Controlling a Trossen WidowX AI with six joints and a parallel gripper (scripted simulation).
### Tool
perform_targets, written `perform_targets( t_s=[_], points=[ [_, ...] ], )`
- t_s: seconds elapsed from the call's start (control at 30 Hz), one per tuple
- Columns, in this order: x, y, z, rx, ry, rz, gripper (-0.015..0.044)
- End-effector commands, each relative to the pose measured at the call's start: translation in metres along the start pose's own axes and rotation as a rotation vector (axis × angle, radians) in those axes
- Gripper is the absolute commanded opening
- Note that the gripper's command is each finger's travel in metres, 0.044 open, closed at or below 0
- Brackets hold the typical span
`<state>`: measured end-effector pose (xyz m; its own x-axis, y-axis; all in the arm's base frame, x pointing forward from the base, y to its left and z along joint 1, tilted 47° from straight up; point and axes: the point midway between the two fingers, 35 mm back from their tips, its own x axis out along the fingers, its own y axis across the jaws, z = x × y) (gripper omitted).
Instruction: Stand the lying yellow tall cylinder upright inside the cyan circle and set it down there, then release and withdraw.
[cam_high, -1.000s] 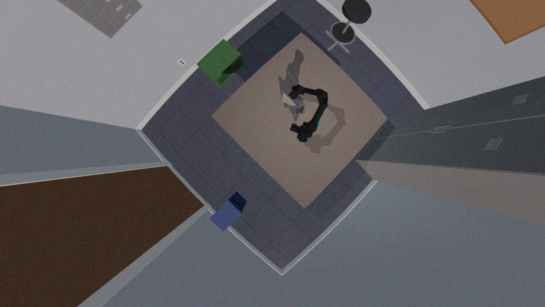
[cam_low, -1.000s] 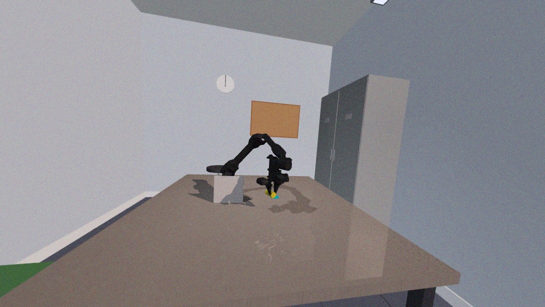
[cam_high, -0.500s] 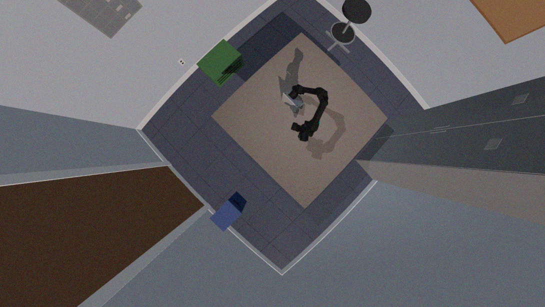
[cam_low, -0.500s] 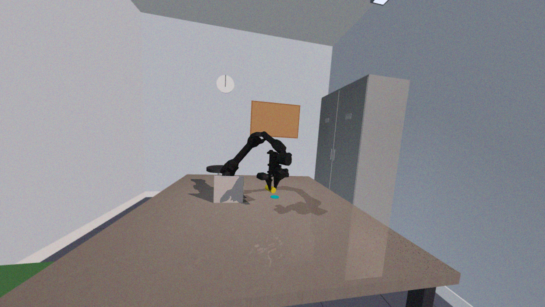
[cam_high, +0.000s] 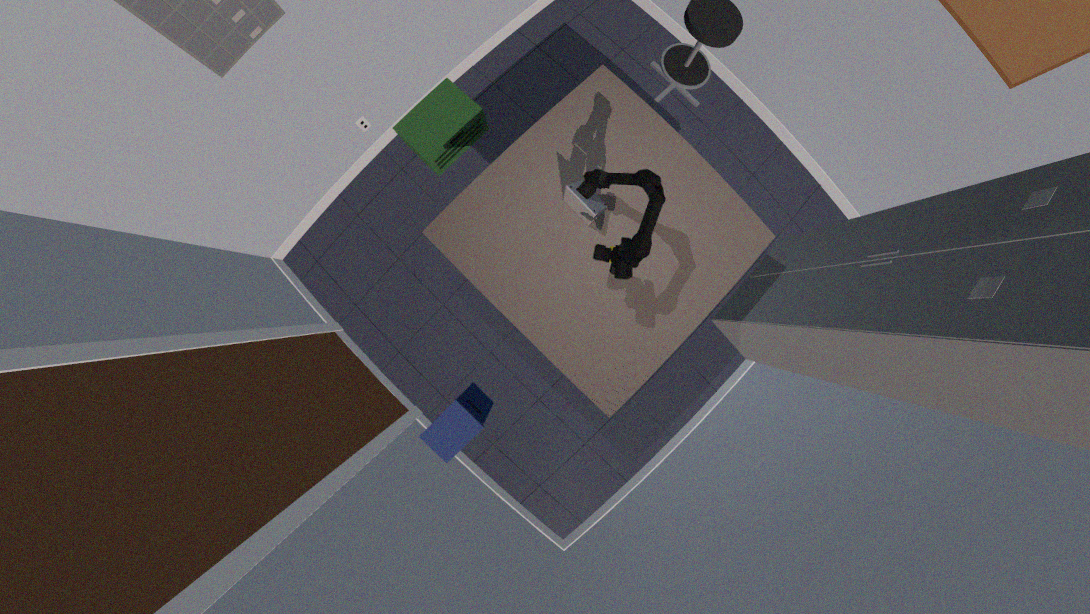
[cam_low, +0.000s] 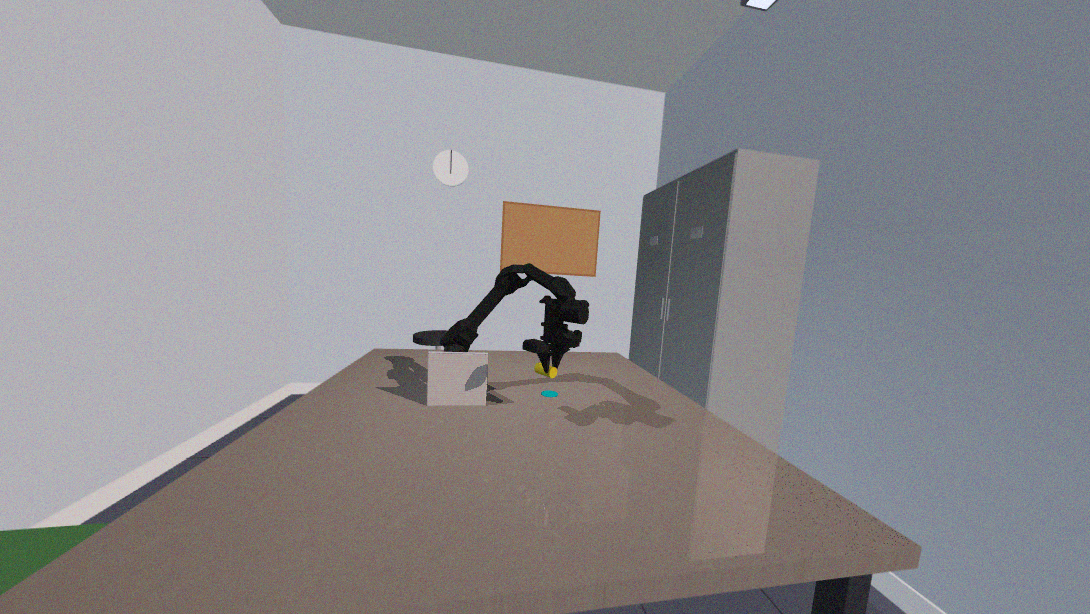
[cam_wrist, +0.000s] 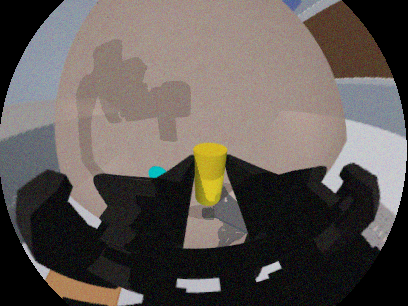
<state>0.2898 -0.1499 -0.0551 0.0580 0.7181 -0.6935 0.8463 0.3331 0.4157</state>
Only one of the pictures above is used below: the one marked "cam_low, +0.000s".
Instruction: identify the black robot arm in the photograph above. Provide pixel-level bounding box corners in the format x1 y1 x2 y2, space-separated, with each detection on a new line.
440 263 589 352

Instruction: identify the yellow cylinder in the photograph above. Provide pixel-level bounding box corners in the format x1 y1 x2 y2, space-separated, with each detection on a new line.
534 363 557 378

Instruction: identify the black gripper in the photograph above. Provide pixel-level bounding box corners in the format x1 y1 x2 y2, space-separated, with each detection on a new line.
522 320 570 373

